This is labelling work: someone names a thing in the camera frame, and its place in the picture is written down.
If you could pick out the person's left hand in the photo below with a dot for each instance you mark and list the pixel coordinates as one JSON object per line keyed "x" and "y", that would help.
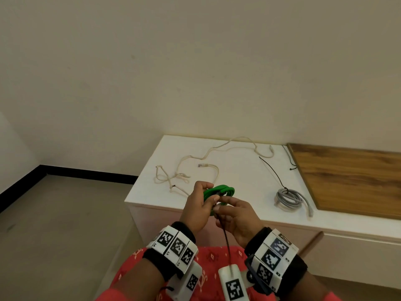
{"x": 195, "y": 213}

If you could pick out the person's right hand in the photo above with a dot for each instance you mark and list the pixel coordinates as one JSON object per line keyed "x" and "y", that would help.
{"x": 241, "y": 222}

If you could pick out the person's left forearm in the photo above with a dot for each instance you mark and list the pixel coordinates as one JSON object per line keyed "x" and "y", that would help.
{"x": 134, "y": 285}

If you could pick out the person's right forearm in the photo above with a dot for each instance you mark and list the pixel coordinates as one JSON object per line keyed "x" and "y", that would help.
{"x": 313, "y": 291}

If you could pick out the black wristband with marker tags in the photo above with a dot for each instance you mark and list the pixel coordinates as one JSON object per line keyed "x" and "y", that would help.
{"x": 175, "y": 246}
{"x": 272, "y": 257}

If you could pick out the white low table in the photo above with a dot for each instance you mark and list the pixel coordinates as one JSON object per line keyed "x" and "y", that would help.
{"x": 150, "y": 191}

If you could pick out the white marker cube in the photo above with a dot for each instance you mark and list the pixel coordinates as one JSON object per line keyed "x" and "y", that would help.
{"x": 233, "y": 286}

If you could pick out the black baseboard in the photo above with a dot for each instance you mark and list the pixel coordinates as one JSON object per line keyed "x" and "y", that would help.
{"x": 87, "y": 174}

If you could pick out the wooden board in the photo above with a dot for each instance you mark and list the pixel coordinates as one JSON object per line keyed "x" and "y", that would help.
{"x": 351, "y": 178}

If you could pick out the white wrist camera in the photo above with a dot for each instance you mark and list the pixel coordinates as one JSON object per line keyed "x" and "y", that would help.
{"x": 188, "y": 282}

